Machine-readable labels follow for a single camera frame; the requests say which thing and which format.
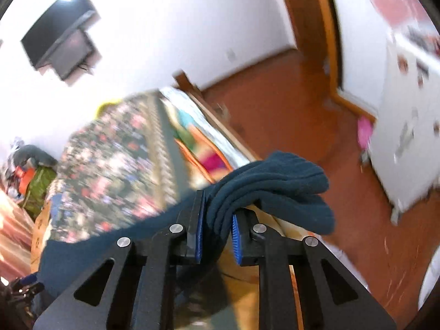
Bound dark navy pants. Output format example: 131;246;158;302
35;151;335;307

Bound colourful striped quilt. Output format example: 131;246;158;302
159;86;256;189

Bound brown cardboard sheet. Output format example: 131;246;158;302
30;201;51;273

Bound floral dark green bedspread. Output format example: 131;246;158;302
46;91;194;243

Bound pink orange curtain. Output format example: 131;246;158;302
0;191;34;281

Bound green fabric storage bin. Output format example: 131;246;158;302
21;167;57;221

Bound orange box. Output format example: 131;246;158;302
15;167;36;194

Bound pink croc slipper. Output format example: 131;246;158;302
357;116;373;150

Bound grey neck pillow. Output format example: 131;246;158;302
13;145;57;168

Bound yellow curved tube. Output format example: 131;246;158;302
95;100;122;119

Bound white sliding wardrobe door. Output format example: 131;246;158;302
333;0;439;116

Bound wooden door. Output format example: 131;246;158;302
284;0;342;94

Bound wooden bed frame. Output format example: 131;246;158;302
172;70;260;161

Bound white wall socket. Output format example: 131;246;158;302
226;48;237;63

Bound small black wall monitor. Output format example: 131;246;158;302
48;29;101;86

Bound black wall television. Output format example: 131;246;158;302
21;0;97;69

